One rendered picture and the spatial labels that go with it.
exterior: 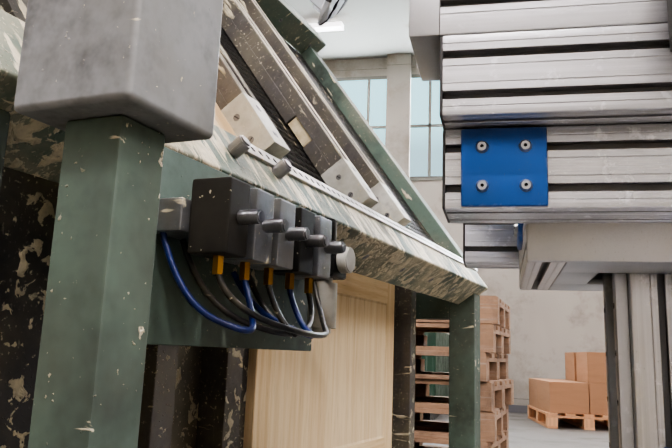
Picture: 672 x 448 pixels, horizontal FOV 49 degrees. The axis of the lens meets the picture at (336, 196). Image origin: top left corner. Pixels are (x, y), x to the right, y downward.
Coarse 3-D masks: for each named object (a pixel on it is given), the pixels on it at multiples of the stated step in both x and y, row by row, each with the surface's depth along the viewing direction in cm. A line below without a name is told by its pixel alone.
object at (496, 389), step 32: (416, 320) 405; (448, 320) 400; (480, 320) 395; (416, 352) 401; (448, 352) 395; (480, 352) 390; (416, 384) 470; (448, 384) 393; (480, 384) 387; (512, 384) 454; (416, 416) 463; (480, 416) 384
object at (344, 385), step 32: (352, 288) 209; (384, 288) 234; (352, 320) 209; (384, 320) 233; (256, 352) 158; (288, 352) 172; (320, 352) 188; (352, 352) 208; (384, 352) 232; (256, 384) 157; (288, 384) 171; (320, 384) 187; (352, 384) 206; (384, 384) 230; (256, 416) 156; (288, 416) 170; (320, 416) 186; (352, 416) 205; (384, 416) 228
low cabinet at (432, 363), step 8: (432, 336) 655; (440, 336) 705; (448, 336) 812; (432, 344) 653; (440, 344) 704; (448, 344) 810; (432, 360) 650; (440, 360) 702; (448, 360) 808; (432, 368) 649; (440, 368) 701; (448, 368) 807; (432, 384) 646; (432, 392) 644; (440, 392) 698; (448, 392) 803; (424, 416) 646; (432, 416) 662
